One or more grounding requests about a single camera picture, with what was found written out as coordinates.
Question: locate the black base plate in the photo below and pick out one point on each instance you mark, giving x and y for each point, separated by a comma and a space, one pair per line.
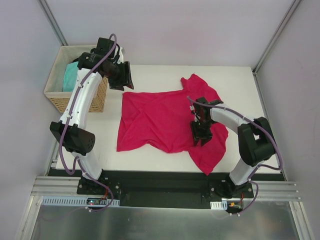
154, 189

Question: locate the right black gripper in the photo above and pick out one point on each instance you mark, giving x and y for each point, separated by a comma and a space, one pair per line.
200, 129

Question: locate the white cable duct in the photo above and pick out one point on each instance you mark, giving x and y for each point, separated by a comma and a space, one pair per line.
219, 205
71, 201

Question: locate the left aluminium frame post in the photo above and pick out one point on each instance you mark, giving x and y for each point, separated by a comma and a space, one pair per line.
53, 22

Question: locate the pink t shirt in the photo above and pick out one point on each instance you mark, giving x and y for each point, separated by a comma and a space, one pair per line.
162, 120

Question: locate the right aluminium frame post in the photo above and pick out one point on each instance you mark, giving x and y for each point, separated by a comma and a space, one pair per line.
276, 35

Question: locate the wicker basket with liner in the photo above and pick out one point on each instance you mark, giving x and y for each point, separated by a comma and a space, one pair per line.
54, 86

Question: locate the left white cable duct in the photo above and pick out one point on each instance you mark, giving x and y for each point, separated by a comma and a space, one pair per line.
71, 201

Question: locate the teal t shirt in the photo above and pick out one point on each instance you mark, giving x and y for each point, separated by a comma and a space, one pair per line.
70, 77

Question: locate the aluminium frame post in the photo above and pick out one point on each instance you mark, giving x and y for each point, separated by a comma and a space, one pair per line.
276, 35
53, 22

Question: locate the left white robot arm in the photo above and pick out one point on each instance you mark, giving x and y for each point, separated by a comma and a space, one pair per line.
75, 142

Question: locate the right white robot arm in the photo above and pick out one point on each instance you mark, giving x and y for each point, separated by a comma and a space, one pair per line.
256, 143

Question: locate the right white cable duct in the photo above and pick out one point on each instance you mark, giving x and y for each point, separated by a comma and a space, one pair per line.
219, 205

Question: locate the front aluminium rail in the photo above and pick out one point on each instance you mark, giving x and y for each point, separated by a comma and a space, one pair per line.
286, 191

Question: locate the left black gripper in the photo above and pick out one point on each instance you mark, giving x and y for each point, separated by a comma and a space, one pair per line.
122, 75

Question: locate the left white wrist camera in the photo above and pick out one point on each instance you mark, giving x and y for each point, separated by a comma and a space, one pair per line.
119, 57

